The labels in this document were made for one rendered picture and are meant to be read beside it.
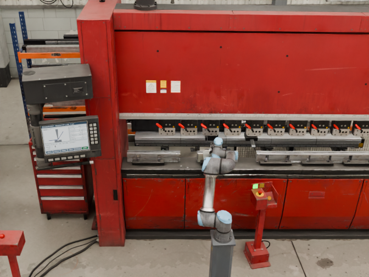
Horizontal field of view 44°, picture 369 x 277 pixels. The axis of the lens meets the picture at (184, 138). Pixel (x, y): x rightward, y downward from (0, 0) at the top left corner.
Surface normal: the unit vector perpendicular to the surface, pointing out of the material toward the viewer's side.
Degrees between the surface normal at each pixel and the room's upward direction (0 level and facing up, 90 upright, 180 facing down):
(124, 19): 90
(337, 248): 0
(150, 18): 90
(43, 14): 90
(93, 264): 0
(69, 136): 90
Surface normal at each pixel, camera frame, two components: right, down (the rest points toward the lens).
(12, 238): 0.02, -0.86
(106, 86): 0.02, 0.51
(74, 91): 0.26, 0.50
